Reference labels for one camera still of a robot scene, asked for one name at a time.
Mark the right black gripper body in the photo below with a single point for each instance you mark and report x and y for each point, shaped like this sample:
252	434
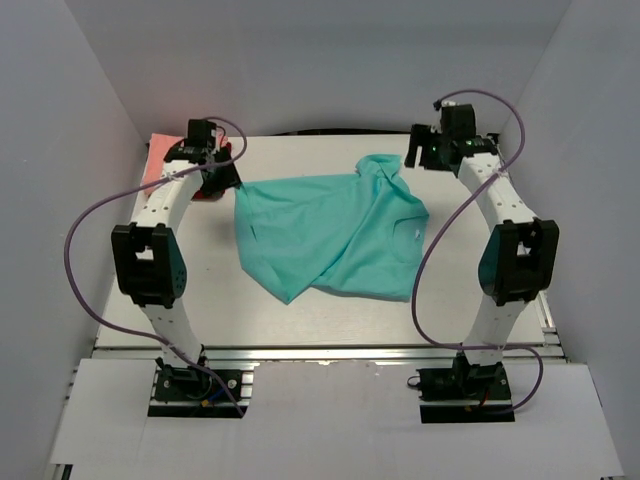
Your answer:
417	147

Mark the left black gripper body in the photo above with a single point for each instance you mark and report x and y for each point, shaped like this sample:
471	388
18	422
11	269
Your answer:
222	175

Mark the teal t-shirt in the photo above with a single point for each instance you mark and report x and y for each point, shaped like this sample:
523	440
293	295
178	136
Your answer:
358	234

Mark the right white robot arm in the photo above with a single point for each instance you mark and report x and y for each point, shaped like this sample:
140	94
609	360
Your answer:
476	177

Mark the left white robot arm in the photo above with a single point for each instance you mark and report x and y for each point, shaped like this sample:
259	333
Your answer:
150	268

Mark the folded pink t-shirt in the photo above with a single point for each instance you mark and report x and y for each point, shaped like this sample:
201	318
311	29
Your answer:
159	146

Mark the folded red t-shirt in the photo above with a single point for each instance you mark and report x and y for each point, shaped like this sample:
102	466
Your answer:
217	181

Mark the black strip behind table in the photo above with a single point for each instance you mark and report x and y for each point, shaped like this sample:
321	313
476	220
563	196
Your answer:
342	132

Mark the aluminium front rail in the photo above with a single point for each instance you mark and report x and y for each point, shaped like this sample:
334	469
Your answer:
546	351

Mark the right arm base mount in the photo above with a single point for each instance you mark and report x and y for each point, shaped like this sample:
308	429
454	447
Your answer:
448	397

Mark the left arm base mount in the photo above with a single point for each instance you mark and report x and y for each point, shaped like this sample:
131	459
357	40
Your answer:
184	392

